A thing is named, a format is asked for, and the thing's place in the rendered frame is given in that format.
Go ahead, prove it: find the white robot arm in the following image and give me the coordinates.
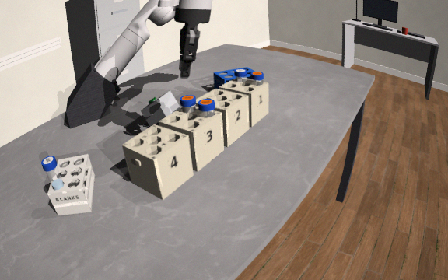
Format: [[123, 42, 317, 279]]
[[95, 0, 212, 83]]

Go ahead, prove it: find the conical centrifuge tube with pink liquid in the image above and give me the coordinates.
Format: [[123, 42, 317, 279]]
[[180, 95, 196, 113]]

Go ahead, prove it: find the white tube rack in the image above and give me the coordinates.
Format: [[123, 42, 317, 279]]
[[47, 154, 95, 215]]

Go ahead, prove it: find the clear conical tube with tan liquid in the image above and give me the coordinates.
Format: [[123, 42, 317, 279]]
[[250, 72, 264, 86]]

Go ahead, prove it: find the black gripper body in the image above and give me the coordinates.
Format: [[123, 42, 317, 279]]
[[174, 8, 211, 43]]

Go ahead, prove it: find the blue tube rack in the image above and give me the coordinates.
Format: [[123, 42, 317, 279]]
[[213, 67, 255, 89]]

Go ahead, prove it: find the beige block with holes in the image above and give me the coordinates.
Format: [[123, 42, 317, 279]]
[[159, 107, 224, 172], [196, 89, 249, 147], [219, 79, 268, 127], [122, 124, 194, 200]]

